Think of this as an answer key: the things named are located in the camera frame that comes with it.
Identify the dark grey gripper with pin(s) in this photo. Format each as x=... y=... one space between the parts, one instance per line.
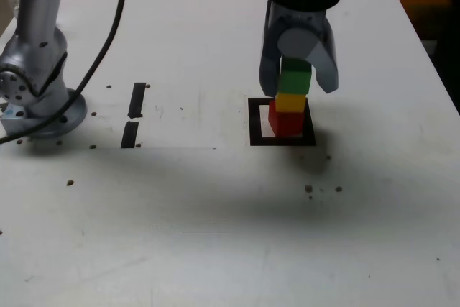
x=298 y=17

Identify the green cube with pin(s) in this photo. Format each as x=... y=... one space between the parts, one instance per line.
x=294 y=82

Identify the yellow cube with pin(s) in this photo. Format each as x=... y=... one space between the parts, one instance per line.
x=291 y=103

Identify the red cube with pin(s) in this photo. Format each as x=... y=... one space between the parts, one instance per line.
x=287 y=123

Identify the black tape square outline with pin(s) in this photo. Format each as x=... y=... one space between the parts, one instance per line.
x=280 y=141

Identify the black tape strip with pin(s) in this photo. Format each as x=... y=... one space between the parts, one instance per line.
x=129 y=134

